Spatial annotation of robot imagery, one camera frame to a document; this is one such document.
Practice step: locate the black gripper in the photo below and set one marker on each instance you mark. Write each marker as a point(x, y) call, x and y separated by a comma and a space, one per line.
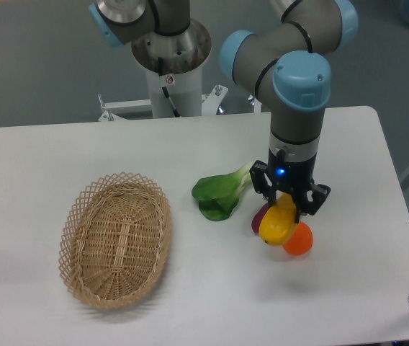
point(293, 178)

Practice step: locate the yellow mango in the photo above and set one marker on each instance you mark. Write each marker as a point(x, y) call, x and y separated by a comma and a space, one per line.
point(278, 224)

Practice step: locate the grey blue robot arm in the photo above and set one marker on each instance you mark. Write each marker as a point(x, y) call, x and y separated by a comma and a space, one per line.
point(285, 70)

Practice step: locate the purple eggplant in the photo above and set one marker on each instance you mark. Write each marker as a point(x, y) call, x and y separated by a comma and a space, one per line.
point(256, 221)

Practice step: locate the orange fruit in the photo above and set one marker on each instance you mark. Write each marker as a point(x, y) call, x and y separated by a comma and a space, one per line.
point(301, 241)

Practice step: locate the green bok choy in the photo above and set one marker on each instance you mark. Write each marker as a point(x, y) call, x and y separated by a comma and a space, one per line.
point(217, 196)

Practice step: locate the woven wicker basket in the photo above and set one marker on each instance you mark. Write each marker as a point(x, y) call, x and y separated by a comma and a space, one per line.
point(115, 241)

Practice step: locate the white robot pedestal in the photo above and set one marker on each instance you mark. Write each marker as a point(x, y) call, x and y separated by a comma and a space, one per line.
point(173, 67)

